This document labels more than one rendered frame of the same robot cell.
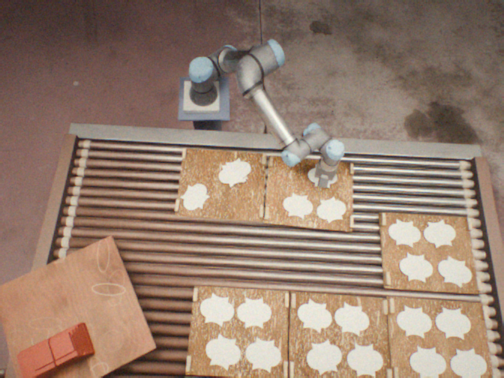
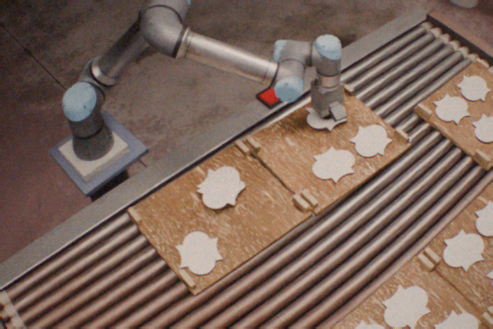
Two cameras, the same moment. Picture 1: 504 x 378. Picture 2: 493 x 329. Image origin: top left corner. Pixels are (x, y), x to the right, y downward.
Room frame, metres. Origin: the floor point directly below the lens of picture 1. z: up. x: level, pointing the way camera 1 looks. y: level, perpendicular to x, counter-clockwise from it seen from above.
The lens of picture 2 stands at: (-0.16, 0.62, 2.36)
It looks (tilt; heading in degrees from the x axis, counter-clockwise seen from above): 50 degrees down; 325
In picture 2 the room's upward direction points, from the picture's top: 5 degrees counter-clockwise
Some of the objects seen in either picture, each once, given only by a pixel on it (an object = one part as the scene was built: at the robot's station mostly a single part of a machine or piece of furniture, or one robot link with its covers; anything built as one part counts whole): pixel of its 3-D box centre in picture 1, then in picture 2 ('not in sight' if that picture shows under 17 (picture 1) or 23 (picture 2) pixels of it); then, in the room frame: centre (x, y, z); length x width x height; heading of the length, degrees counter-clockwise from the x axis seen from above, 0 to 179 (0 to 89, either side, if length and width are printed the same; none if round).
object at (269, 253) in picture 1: (271, 253); (356, 241); (0.40, -0.13, 0.90); 1.95 x 0.05 x 0.05; 90
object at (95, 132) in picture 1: (274, 144); (231, 132); (0.97, -0.13, 0.89); 2.08 x 0.09 x 0.06; 90
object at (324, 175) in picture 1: (325, 172); (330, 98); (0.76, -0.35, 1.05); 0.12 x 0.09 x 0.16; 170
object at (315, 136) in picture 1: (314, 139); (293, 56); (0.84, -0.28, 1.21); 0.11 x 0.11 x 0.08; 43
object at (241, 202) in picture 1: (222, 184); (217, 215); (0.72, 0.12, 0.93); 0.41 x 0.35 x 0.02; 89
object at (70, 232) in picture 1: (271, 242); (344, 230); (0.45, -0.13, 0.90); 1.95 x 0.05 x 0.05; 90
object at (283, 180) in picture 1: (309, 192); (329, 143); (0.70, -0.30, 0.93); 0.41 x 0.35 x 0.02; 87
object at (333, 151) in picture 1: (333, 152); (327, 54); (0.78, -0.36, 1.21); 0.09 x 0.08 x 0.11; 43
